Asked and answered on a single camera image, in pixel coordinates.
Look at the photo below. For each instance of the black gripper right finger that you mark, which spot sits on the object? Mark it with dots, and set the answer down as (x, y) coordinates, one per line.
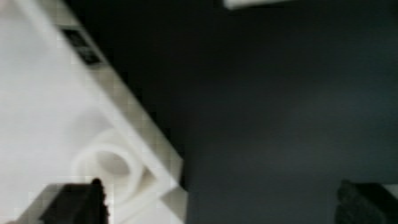
(367, 204)

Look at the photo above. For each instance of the white square table top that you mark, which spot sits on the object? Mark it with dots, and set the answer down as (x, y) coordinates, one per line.
(79, 136)

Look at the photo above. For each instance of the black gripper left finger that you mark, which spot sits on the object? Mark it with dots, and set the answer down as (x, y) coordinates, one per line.
(77, 207)

